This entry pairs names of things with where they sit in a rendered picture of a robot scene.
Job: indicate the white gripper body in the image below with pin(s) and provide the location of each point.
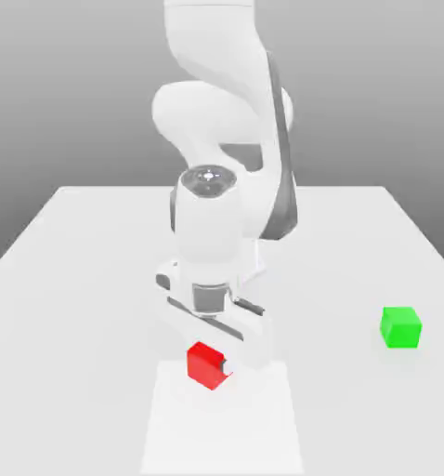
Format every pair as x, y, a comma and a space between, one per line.
222, 334

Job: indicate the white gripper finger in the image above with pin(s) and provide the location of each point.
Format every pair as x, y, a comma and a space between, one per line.
227, 368

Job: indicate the small red cube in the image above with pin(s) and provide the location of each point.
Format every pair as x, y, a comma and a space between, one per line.
203, 366

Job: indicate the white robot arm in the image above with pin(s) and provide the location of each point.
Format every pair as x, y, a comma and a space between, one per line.
214, 230

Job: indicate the small green cube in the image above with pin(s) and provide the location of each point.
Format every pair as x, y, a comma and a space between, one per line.
399, 328

